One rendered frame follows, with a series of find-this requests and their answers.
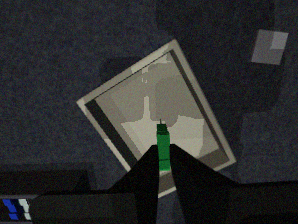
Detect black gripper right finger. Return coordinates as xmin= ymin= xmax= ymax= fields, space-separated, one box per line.
xmin=169 ymin=144 xmax=298 ymax=224

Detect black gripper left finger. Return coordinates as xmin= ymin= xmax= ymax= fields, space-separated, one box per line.
xmin=28 ymin=145 xmax=159 ymax=224

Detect beige rectangular tray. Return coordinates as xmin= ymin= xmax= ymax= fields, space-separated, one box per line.
xmin=77 ymin=40 xmax=237 ymax=172

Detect dark grey fuse block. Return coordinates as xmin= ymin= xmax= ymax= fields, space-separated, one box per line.
xmin=0 ymin=169 xmax=91 ymax=224

